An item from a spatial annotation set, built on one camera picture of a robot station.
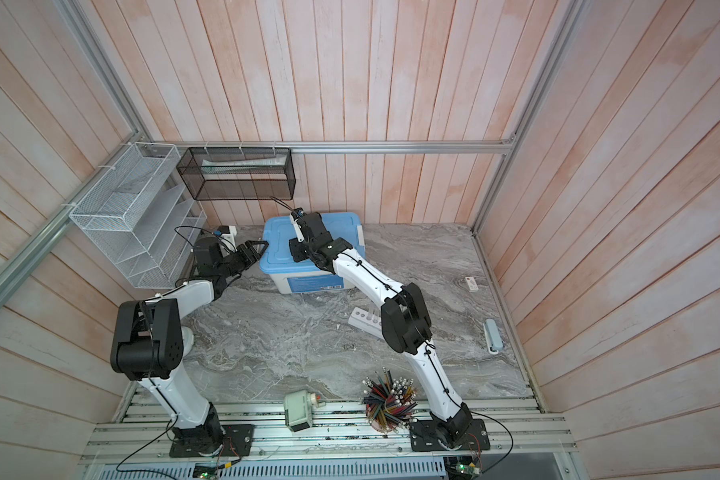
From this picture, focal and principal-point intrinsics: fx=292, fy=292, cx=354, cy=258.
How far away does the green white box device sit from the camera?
28.8 inches

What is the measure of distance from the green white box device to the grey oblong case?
544 millimetres

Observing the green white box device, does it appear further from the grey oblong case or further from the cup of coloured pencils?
Answer: the grey oblong case

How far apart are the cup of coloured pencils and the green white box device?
6.8 inches

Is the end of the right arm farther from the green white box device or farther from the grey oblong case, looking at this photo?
the grey oblong case

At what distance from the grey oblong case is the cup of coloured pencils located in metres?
0.36

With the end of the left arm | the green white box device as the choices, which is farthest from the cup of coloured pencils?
the end of the left arm

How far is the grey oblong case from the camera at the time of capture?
34.6 inches

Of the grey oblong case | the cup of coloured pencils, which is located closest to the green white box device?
the cup of coloured pencils

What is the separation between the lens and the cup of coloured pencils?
2.12ft
